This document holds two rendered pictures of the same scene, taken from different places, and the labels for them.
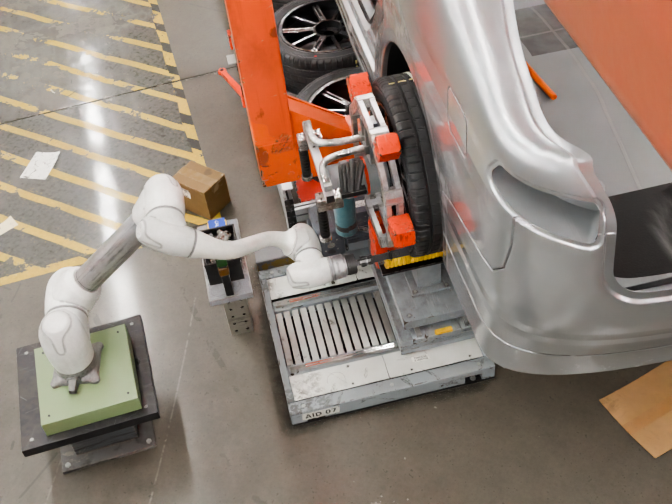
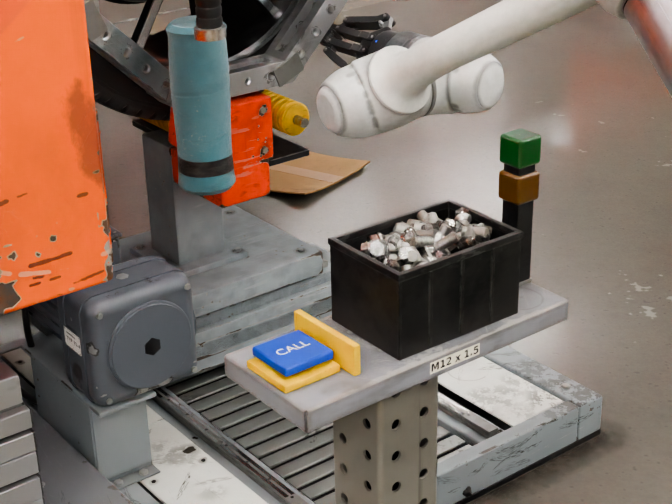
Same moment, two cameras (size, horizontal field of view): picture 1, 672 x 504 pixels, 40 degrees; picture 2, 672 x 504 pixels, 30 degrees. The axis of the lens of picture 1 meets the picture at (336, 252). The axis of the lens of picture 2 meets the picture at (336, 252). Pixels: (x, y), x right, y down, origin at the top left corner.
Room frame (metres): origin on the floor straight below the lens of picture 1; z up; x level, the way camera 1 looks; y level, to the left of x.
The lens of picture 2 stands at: (3.37, 1.61, 1.20)
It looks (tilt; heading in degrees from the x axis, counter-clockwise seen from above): 25 degrees down; 240
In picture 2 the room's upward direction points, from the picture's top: 1 degrees counter-clockwise
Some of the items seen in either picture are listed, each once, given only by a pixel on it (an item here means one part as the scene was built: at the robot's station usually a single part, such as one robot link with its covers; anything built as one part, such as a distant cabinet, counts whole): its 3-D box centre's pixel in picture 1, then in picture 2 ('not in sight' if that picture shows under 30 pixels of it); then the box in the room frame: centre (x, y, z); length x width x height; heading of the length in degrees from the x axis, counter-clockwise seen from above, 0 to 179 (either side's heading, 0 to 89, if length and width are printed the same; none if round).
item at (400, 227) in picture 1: (401, 230); not in sight; (2.21, -0.23, 0.85); 0.09 x 0.08 x 0.07; 7
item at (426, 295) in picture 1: (425, 262); (185, 207); (2.54, -0.35, 0.32); 0.40 x 0.30 x 0.28; 7
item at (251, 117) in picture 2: (392, 241); (218, 141); (2.53, -0.22, 0.48); 0.16 x 0.12 x 0.17; 97
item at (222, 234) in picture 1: (221, 253); (425, 271); (2.56, 0.44, 0.51); 0.20 x 0.14 x 0.13; 6
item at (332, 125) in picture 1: (353, 123); not in sight; (3.03, -0.14, 0.69); 0.52 x 0.17 x 0.35; 97
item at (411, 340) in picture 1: (426, 294); (192, 300); (2.54, -0.35, 0.13); 0.50 x 0.36 x 0.10; 7
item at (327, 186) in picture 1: (345, 158); not in sight; (2.41, -0.07, 1.03); 0.19 x 0.18 x 0.11; 97
